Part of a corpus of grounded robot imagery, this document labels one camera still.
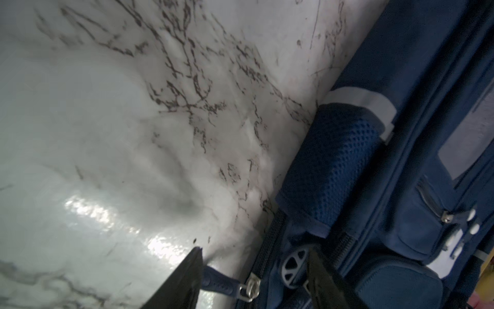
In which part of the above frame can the navy blue backpack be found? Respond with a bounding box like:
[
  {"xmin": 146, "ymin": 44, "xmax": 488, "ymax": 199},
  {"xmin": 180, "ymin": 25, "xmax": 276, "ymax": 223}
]
[{"xmin": 202, "ymin": 1, "xmax": 493, "ymax": 308}]

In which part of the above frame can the pink backpack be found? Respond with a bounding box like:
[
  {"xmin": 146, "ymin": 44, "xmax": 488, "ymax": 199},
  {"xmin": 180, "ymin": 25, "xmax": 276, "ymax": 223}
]
[{"xmin": 467, "ymin": 292, "xmax": 494, "ymax": 309}]

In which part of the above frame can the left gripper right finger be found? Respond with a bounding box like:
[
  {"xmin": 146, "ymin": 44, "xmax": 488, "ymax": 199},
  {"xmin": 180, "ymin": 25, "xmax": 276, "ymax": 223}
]
[{"xmin": 306, "ymin": 248, "xmax": 368, "ymax": 309}]

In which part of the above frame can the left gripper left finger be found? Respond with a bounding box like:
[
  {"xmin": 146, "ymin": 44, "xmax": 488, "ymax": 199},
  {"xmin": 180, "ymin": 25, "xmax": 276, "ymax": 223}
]
[{"xmin": 142, "ymin": 247, "xmax": 204, "ymax": 309}]

